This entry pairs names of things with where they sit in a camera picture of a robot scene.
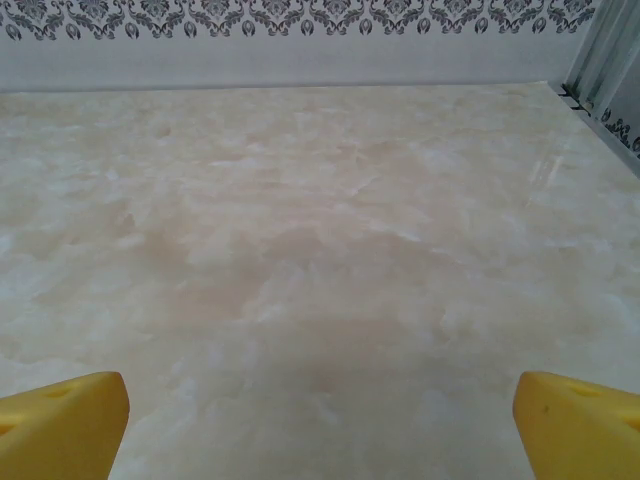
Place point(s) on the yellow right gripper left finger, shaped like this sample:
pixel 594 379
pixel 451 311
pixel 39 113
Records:
pixel 60 430

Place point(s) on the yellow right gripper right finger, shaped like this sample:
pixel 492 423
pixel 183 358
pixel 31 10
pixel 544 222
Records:
pixel 585 435

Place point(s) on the aluminium table edge rail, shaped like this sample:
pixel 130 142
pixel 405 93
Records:
pixel 595 123

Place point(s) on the aluminium corner post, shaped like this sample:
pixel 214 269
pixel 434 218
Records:
pixel 602 50

